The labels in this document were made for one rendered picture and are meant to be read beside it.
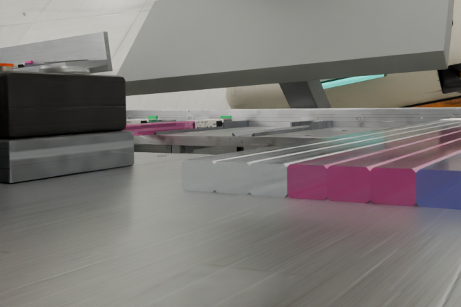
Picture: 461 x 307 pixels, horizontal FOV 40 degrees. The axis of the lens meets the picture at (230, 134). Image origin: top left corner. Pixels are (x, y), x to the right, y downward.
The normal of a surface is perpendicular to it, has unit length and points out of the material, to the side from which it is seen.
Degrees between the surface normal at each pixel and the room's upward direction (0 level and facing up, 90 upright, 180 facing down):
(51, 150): 90
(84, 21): 0
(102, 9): 0
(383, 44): 0
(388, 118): 42
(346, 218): 48
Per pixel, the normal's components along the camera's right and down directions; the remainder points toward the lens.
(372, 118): -0.50, 0.05
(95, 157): 0.87, 0.01
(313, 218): -0.01, -1.00
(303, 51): -0.38, -0.64
